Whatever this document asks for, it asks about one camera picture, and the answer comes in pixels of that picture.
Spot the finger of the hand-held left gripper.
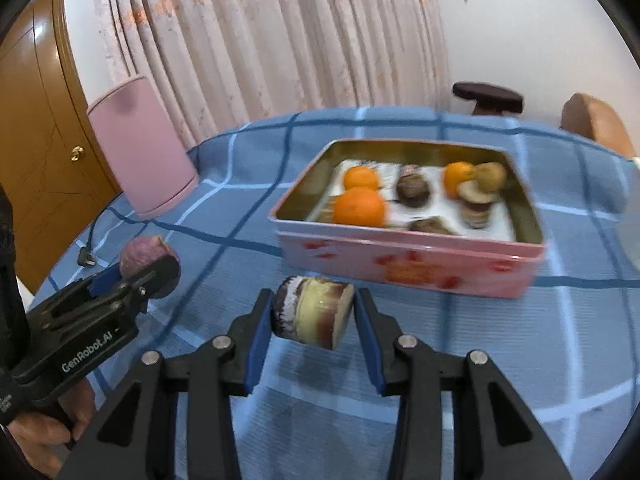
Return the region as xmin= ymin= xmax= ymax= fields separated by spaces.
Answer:
xmin=117 ymin=257 xmax=175 ymax=307
xmin=89 ymin=263 xmax=126 ymax=297

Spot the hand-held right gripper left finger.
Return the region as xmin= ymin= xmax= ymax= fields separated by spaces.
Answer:
xmin=60 ymin=287 xmax=276 ymax=480

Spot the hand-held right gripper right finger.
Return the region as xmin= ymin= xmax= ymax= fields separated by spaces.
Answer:
xmin=352 ymin=287 xmax=573 ymax=480

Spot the round purple root vegetable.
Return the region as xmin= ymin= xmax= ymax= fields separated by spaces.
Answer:
xmin=120 ymin=235 xmax=181 ymax=301

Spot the cut purple yam piece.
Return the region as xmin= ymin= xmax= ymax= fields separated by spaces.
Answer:
xmin=271 ymin=276 xmax=356 ymax=351

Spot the pink tin box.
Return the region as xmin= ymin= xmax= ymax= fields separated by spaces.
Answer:
xmin=267 ymin=138 xmax=548 ymax=300

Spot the small brown fruit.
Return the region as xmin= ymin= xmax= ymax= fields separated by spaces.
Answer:
xmin=410 ymin=216 xmax=461 ymax=237

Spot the orange tangerine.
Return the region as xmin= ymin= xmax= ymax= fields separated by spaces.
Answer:
xmin=443 ymin=161 xmax=476 ymax=199
xmin=332 ymin=187 xmax=388 ymax=228
xmin=344 ymin=166 xmax=381 ymax=192

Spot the small dark purple fruit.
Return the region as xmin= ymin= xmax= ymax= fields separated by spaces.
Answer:
xmin=396 ymin=165 xmax=432 ymax=208

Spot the halved purple fruit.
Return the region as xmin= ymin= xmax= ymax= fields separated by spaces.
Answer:
xmin=457 ymin=180 xmax=503 ymax=229

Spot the round yellow-brown fruit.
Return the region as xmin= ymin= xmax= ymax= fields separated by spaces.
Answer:
xmin=472 ymin=161 xmax=508 ymax=193

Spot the person's left hand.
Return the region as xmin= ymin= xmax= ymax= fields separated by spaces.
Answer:
xmin=5 ymin=377 xmax=96 ymax=463

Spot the blue checked tablecloth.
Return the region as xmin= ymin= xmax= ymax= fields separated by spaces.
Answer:
xmin=20 ymin=106 xmax=640 ymax=480

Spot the pink electric kettle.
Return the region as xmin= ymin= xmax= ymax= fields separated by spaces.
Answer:
xmin=86 ymin=76 xmax=199 ymax=221

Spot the wooden door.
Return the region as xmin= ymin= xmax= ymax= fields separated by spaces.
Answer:
xmin=0 ymin=0 xmax=123 ymax=293

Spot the pink floral curtain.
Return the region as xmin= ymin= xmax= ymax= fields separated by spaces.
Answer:
xmin=92 ymin=0 xmax=451 ymax=146

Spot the dark round stool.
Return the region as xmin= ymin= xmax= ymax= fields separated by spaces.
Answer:
xmin=452 ymin=81 xmax=523 ymax=117

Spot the brown leather chair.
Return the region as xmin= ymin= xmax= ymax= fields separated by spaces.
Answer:
xmin=560 ymin=92 xmax=637 ymax=158

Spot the black power cord with plug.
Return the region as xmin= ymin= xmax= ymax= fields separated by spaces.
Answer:
xmin=77 ymin=205 xmax=108 ymax=268

